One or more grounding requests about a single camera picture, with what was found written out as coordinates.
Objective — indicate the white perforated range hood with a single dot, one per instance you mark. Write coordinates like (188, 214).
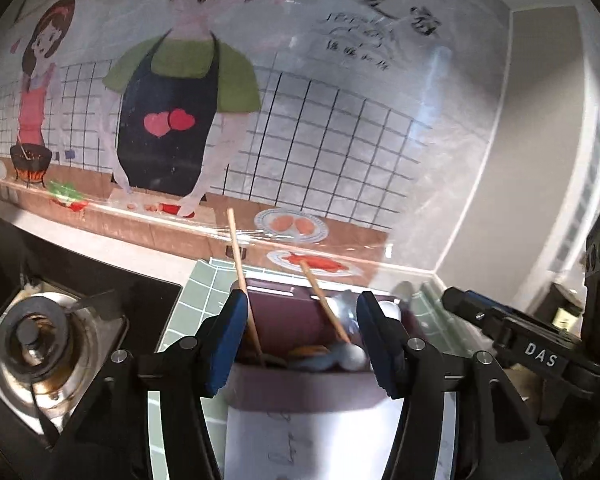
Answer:
(590, 185)

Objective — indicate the gas stove burner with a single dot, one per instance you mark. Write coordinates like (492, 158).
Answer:
(30, 332)

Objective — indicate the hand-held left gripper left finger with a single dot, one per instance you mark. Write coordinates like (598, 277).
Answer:
(225, 345)

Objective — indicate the green and white printed mat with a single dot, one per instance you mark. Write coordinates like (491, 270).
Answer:
(305, 445)

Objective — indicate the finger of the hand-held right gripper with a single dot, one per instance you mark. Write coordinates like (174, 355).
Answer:
(472, 307)

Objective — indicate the cartoon kitchen wall poster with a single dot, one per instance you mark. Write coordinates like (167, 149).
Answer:
(330, 135)

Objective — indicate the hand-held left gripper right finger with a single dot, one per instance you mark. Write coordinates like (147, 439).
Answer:
(377, 345)

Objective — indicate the white ceramic spoon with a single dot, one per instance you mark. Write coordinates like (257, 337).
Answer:
(392, 310)

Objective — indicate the wooden spatula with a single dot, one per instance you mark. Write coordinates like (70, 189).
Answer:
(307, 351)

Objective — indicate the purple plastic utensil holder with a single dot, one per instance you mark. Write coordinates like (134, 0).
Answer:
(305, 385)

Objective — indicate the blue silicone spatula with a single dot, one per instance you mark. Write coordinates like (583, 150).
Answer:
(327, 361)

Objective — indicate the metal spoon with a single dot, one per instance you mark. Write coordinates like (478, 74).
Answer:
(354, 357)
(343, 310)

